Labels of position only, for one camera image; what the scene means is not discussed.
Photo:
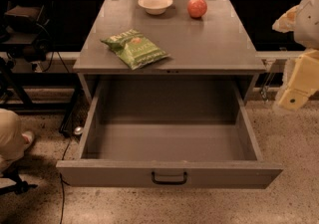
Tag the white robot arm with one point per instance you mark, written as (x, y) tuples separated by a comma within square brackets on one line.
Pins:
[(306, 33)]

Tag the person's leg in beige trousers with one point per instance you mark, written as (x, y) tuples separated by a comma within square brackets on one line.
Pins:
[(12, 143)]

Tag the grey open top drawer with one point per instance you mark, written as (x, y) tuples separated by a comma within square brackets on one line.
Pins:
[(136, 127)]

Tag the black office chair base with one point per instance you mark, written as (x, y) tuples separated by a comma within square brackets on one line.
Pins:
[(19, 185)]

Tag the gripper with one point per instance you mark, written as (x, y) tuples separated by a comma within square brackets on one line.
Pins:
[(307, 25)]

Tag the red apple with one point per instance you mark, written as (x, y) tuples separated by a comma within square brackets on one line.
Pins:
[(196, 8)]

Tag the white bowl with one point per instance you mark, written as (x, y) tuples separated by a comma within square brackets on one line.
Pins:
[(155, 7)]

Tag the white shoe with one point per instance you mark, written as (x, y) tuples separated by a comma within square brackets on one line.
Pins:
[(29, 137)]

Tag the black drawer handle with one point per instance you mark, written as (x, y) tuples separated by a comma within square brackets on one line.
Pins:
[(180, 179)]

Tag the black equipment on stand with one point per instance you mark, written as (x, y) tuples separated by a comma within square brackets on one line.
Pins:
[(25, 33)]

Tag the small silver round object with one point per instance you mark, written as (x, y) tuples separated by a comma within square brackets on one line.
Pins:
[(78, 130)]

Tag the grey metal cabinet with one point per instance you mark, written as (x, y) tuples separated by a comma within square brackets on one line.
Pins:
[(217, 44)]

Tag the green jalapeno chip bag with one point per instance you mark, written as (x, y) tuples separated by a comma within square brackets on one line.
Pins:
[(135, 49)]

